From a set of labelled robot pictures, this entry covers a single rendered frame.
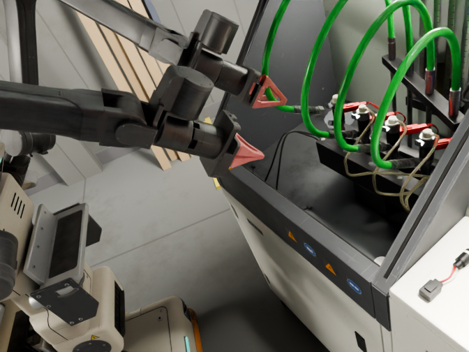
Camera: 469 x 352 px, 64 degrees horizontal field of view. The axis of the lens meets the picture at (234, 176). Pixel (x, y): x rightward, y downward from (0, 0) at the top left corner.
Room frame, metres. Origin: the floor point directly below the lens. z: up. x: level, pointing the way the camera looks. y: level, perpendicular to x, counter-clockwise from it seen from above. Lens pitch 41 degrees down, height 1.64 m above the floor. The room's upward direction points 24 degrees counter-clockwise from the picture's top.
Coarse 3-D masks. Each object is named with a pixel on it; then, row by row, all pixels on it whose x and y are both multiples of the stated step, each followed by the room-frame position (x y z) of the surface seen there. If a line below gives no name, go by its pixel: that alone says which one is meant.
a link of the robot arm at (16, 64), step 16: (16, 0) 1.01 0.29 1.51; (32, 0) 1.03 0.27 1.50; (16, 16) 1.00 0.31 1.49; (32, 16) 1.02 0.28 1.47; (16, 32) 0.99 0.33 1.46; (32, 32) 1.00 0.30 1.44; (16, 48) 0.98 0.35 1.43; (32, 48) 0.99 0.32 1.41; (16, 64) 0.97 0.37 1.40; (32, 64) 0.98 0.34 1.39; (16, 80) 0.96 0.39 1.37; (32, 80) 0.96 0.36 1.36; (16, 144) 0.88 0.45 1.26; (32, 144) 0.89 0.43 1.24
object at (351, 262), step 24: (240, 168) 0.82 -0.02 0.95; (240, 192) 0.81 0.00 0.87; (264, 192) 0.70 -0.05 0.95; (264, 216) 0.71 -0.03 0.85; (288, 216) 0.59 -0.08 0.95; (312, 216) 0.56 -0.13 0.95; (288, 240) 0.62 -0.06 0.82; (312, 240) 0.51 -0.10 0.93; (336, 240) 0.47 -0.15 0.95; (312, 264) 0.54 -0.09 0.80; (336, 264) 0.44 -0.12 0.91; (360, 264) 0.40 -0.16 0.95
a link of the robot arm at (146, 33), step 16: (64, 0) 0.93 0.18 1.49; (80, 0) 0.90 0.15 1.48; (96, 0) 0.87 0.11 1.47; (112, 0) 0.87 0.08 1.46; (96, 16) 0.86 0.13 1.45; (112, 16) 0.84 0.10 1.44; (128, 16) 0.81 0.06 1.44; (144, 16) 0.82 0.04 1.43; (128, 32) 0.80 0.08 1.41; (144, 32) 0.77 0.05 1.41; (160, 32) 0.75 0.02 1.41; (176, 32) 0.78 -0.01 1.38; (144, 48) 0.76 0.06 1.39
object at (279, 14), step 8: (288, 0) 0.70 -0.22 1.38; (280, 8) 0.70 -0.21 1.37; (280, 16) 0.69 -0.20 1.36; (392, 16) 0.79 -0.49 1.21; (272, 24) 0.69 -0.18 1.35; (392, 24) 0.79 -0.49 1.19; (272, 32) 0.69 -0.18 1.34; (392, 32) 0.79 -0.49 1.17; (272, 40) 0.68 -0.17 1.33; (392, 40) 0.79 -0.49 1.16; (264, 56) 0.68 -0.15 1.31; (264, 64) 0.68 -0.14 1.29; (264, 72) 0.67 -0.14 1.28; (272, 96) 0.67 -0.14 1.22
